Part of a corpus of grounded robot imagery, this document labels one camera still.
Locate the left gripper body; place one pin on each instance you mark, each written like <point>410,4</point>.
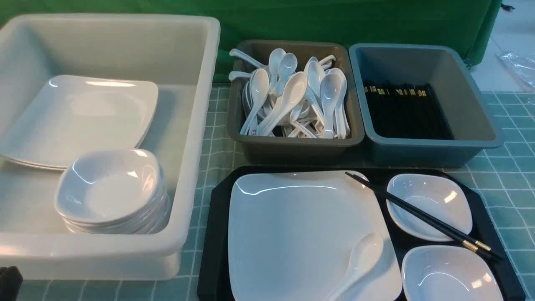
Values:
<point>10,283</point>

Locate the large white square plate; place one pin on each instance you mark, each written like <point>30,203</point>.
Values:
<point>291,235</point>

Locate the white soup spoon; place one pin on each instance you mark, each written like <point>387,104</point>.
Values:
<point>363,258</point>

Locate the white bowl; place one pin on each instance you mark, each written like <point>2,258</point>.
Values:
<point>437,196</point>
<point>447,273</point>

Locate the white square plate in tub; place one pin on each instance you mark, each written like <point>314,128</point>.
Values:
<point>73,115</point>

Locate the stack of white bowls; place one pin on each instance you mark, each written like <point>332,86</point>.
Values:
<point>114,192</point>

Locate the large white plastic tub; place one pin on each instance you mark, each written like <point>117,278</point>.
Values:
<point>176,52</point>

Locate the white spoon in bin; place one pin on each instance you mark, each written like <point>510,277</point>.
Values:
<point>259,86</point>

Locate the brown spoon bin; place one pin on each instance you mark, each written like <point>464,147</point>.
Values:
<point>296,151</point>

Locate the white spoon bin centre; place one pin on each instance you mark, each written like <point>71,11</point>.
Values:
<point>292,95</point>

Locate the white spoon bin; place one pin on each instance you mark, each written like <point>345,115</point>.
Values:
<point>330,89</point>
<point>292,95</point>

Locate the white spoon bin right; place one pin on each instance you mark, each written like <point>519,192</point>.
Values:
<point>330,89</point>

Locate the pile of black chopsticks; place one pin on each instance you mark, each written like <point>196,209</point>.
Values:
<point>406,111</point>

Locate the blue-grey chopstick bin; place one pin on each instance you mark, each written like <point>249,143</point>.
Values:
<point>462,102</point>

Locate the black serving tray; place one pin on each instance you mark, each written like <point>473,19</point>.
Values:
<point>214,283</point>

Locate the checked green tablecloth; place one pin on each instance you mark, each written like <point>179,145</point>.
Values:
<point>504,178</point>

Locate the green backdrop cloth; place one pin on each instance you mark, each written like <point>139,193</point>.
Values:
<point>462,25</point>

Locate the clear plastic bag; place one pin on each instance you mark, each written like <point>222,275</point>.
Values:
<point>520,65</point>

